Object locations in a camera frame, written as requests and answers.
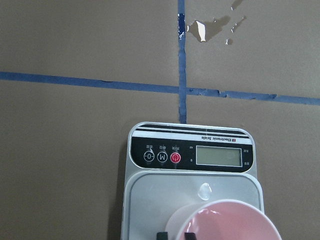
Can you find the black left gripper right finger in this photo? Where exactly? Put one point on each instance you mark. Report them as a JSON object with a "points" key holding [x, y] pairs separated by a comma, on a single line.
{"points": [[189, 236]]}

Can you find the white electronic kitchen scale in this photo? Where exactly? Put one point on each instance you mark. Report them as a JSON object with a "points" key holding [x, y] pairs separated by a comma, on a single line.
{"points": [[170, 166]]}

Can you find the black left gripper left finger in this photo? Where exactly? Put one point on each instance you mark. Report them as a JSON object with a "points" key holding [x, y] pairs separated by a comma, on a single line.
{"points": [[162, 235]]}

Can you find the pink plastic cup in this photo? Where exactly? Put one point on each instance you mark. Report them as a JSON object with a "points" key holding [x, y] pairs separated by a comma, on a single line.
{"points": [[225, 219]]}

